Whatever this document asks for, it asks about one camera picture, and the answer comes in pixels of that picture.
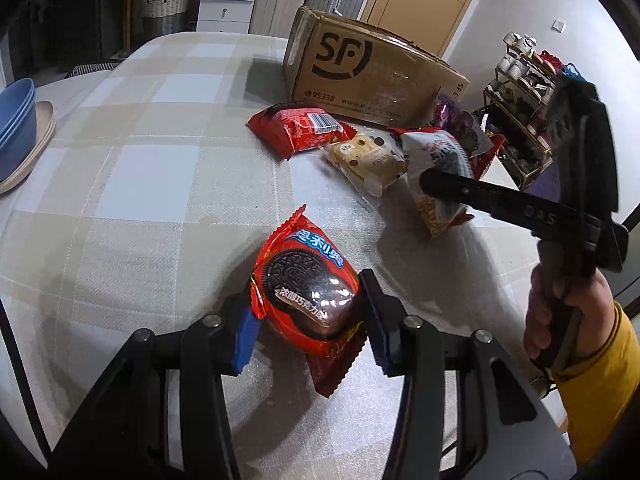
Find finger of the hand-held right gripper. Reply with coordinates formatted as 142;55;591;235
419;167;596;233

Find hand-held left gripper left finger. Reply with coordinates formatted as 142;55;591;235
50;292;263;480

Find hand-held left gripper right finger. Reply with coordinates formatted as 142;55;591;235
357;269;576;480

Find red triangular chip packet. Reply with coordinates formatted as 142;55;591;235
470;132;507;181

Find red white noodle snack packet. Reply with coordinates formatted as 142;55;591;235
395;127;476;238

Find red cookie packet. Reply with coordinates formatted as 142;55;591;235
250;205;371;398

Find purple snack packet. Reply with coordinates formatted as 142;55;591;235
432;92;496;161

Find pale bread packet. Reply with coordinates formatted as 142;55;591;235
322;127;408;198

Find cardboard box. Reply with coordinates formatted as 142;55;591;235
282;6;471;128

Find red packet with white label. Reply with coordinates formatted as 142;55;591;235
247;101;357;161

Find person's right forearm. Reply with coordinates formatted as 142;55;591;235
552;304;640;467

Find person's right hand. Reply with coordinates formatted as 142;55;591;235
523;261;615;376

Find purple cloth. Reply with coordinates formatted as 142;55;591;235
525;162;563;201

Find wooden shoe rack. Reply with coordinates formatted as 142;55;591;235
482;42;568;188

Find rows of assorted shoes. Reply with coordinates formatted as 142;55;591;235
492;31;586;171

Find checked tablecloth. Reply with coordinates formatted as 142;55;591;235
0;30;571;480

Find wooden door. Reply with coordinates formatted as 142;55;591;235
360;0;492;57

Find beige plate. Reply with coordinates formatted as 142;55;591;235
0;101;57;195

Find blue bowl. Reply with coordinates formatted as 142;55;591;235
0;97;37;182
0;78;36;133

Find striped floor mat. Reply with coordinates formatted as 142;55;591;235
65;60;123;78

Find woven basket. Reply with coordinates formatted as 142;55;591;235
141;0;191;41

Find black fridge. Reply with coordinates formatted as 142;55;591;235
27;0;118;73

